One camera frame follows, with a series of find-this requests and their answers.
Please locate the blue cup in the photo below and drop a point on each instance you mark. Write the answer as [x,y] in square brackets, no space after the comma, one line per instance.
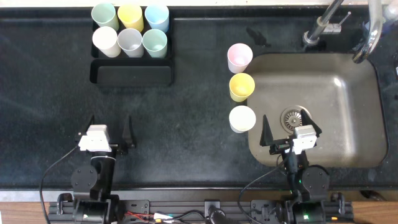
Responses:
[157,15]

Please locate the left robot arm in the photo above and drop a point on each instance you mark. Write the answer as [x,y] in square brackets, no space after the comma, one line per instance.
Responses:
[84,180]

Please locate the steel sink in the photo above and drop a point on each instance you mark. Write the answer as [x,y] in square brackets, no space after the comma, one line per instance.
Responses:
[335,102]

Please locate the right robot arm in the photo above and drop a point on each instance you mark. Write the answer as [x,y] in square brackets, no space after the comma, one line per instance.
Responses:
[315,182]

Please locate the white cup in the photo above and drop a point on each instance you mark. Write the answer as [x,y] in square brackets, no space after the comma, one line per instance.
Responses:
[242,118]
[105,39]

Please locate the yellow cup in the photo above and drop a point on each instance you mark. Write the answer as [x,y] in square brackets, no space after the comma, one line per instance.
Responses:
[130,14]
[241,85]

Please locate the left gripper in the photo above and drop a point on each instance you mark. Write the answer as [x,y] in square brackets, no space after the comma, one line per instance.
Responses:
[117,148]

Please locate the grey cup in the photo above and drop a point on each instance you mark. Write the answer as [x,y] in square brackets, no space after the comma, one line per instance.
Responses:
[130,40]

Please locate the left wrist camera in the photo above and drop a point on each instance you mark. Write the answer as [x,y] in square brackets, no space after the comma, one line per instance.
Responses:
[94,138]

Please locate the black tray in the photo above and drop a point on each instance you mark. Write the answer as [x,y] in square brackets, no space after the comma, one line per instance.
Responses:
[133,74]

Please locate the green cup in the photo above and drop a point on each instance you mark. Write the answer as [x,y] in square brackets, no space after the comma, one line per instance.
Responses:
[154,42]
[104,14]

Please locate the mounting rail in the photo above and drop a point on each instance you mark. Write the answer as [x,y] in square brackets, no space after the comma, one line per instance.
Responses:
[186,207]

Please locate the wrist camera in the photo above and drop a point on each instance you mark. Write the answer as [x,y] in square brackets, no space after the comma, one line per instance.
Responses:
[304,138]
[94,138]

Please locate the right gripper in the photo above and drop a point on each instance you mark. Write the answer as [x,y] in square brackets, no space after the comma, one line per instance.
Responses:
[280,146]

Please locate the pink cup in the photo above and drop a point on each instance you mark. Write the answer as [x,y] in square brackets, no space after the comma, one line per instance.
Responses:
[239,56]

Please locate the steel tap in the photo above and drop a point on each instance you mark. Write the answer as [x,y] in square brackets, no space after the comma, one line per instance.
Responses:
[321,21]

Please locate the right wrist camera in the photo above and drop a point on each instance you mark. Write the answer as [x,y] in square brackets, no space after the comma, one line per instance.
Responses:
[304,138]

